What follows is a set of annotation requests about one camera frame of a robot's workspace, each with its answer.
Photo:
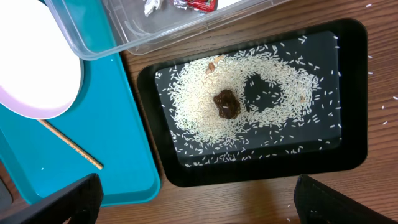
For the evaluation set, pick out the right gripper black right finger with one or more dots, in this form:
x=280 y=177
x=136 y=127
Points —
x=315 y=203

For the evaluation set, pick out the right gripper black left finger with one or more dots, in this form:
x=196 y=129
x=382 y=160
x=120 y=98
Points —
x=78 y=202

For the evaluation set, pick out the white rice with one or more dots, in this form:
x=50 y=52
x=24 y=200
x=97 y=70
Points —
x=277 y=88

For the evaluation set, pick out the brown food scrap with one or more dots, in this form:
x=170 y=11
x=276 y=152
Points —
x=227 y=104

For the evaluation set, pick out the large pink plate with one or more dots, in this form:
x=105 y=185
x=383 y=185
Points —
x=40 y=75

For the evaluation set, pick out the white tissue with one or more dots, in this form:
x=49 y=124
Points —
x=151 y=5

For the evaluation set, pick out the red snack wrapper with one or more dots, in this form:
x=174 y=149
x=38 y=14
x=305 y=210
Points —
x=205 y=6

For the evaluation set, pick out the black waste tray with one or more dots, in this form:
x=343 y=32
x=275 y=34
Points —
x=339 y=142

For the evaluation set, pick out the clear plastic waste bin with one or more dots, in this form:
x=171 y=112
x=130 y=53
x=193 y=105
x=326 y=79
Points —
x=95 y=29

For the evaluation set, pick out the teal plastic tray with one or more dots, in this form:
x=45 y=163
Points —
x=104 y=121

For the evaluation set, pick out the wooden chopstick upper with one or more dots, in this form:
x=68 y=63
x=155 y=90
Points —
x=68 y=141

